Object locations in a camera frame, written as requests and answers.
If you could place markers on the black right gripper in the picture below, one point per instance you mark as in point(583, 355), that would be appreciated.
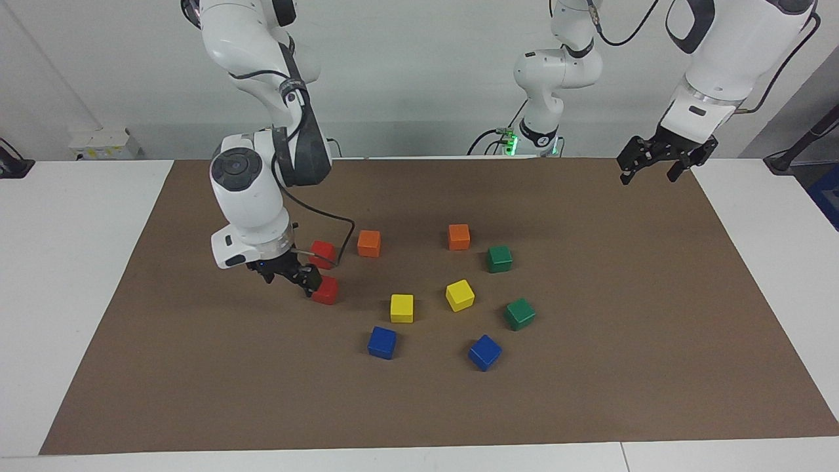
point(278, 264)

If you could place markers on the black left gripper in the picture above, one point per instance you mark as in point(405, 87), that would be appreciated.
point(672, 144)

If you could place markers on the red wooden block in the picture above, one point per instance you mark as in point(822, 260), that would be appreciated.
point(322, 252)
point(328, 292)

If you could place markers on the green wooden block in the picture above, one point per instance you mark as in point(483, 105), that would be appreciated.
point(520, 314)
point(499, 259)

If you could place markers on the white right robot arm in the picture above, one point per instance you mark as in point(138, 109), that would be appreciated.
point(252, 190)

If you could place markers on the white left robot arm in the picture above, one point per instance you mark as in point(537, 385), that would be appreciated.
point(734, 46)

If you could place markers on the orange wooden block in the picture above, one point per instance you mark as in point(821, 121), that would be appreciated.
point(369, 243)
point(459, 236)

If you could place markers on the blue wooden block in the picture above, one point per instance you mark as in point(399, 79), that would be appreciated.
point(485, 352)
point(382, 342)

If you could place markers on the yellow wooden block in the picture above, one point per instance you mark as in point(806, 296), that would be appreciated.
point(460, 295)
point(402, 308)

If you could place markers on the black stand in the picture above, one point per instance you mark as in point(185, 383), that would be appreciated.
point(783, 160)

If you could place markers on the blue crate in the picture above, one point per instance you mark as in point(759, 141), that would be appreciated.
point(827, 196)

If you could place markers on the brown table mat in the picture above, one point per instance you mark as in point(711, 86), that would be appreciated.
point(590, 393)

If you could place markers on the black clamp base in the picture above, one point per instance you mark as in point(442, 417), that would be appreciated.
point(13, 164)

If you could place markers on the white wall power box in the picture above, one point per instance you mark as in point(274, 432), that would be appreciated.
point(105, 144)

